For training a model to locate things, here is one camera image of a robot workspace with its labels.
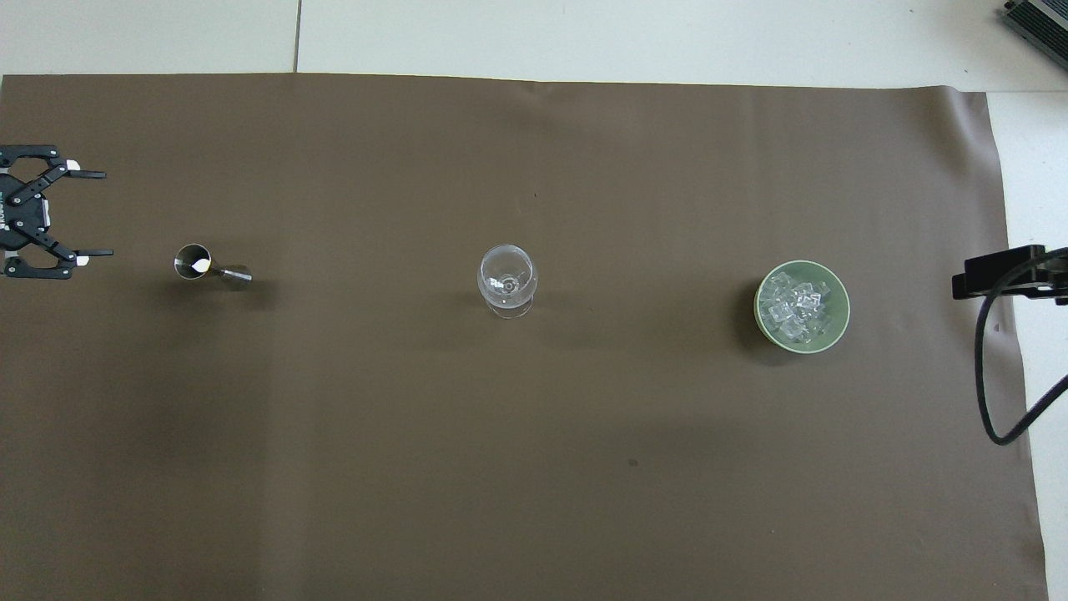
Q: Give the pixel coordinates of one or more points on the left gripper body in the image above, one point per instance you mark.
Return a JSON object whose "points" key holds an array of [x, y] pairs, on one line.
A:
{"points": [[5, 214]]}

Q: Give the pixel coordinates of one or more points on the clear wine glass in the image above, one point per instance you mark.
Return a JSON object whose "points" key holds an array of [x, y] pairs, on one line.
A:
{"points": [[507, 284]]}

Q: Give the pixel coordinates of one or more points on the clear ice cube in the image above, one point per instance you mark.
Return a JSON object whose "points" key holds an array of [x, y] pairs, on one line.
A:
{"points": [[781, 312], [811, 295], [796, 331], [783, 281]]}

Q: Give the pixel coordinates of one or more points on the steel double jigger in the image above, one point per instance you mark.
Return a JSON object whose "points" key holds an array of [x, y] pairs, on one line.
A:
{"points": [[219, 270]]}

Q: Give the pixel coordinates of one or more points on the green bowl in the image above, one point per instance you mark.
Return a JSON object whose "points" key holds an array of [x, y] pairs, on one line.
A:
{"points": [[838, 321]]}

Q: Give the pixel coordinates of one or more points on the grey ribbed metal box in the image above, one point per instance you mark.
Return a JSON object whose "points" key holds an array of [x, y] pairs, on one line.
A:
{"points": [[1043, 18]]}

